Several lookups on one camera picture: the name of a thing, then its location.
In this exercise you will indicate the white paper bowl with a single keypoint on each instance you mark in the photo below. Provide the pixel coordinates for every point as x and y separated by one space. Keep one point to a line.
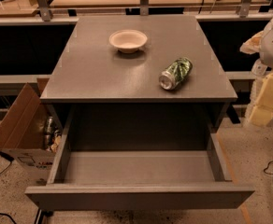
128 41

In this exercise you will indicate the grey cabinet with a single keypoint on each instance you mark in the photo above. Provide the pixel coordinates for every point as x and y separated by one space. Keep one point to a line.
91 71

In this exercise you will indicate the open grey top drawer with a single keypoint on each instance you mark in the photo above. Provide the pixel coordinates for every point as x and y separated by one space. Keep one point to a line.
139 157

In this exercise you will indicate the cardboard box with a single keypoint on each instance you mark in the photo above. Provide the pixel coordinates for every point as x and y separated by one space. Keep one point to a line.
22 135

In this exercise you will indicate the green soda can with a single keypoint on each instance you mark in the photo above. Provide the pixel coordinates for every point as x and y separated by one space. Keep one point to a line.
175 73

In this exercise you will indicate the can inside cardboard box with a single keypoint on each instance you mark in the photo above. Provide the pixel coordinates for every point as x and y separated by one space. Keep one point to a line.
49 130

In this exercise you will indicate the metal railing frame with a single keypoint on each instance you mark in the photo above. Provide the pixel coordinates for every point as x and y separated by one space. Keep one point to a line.
51 10

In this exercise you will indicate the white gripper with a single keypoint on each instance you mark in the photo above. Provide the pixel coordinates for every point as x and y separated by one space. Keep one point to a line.
260 106

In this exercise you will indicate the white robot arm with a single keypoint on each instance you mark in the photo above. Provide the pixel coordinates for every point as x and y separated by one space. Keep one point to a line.
266 47

